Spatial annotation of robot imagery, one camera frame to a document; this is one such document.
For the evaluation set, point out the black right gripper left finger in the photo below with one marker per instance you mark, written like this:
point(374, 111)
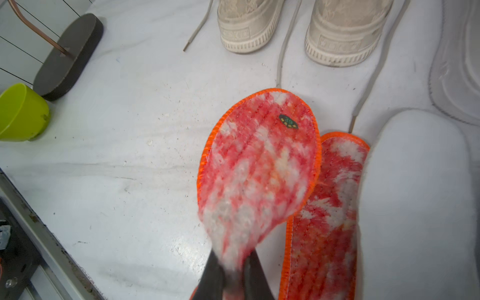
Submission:
point(212, 282)

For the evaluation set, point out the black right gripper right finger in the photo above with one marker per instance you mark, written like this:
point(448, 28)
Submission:
point(256, 285)

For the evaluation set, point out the red translucent shoe insole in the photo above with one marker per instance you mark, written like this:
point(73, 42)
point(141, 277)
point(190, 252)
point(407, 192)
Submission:
point(321, 242)

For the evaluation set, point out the grey shoe insole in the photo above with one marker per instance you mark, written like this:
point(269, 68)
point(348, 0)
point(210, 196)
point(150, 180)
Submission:
point(417, 214)
point(454, 78)

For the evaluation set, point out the beige sneaker red label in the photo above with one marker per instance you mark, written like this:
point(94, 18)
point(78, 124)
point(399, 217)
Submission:
point(247, 26)
point(345, 33)

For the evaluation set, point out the green plastic bowl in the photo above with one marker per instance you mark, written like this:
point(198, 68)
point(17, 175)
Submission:
point(24, 114)

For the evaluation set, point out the dark oval stand base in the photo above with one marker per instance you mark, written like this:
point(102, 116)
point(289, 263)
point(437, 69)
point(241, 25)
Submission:
point(60, 72)

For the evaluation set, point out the aluminium mounting rail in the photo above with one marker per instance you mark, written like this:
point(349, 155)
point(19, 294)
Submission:
point(34, 264)

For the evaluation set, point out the scrolled metal wire stand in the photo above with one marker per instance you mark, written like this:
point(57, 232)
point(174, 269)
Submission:
point(32, 27)

